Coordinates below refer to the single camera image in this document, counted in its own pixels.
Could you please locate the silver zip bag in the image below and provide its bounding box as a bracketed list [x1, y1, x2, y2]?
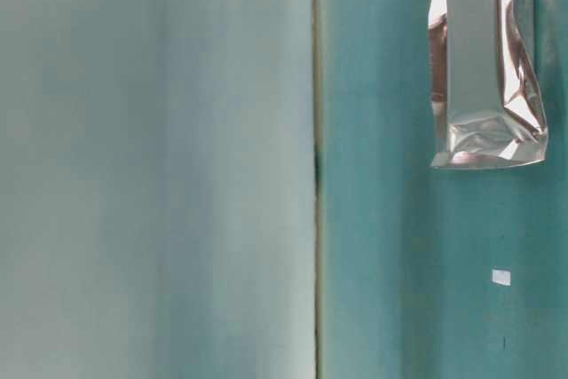
[428, 0, 548, 170]

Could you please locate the small white tape piece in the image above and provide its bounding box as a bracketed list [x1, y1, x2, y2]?
[492, 269, 511, 287]

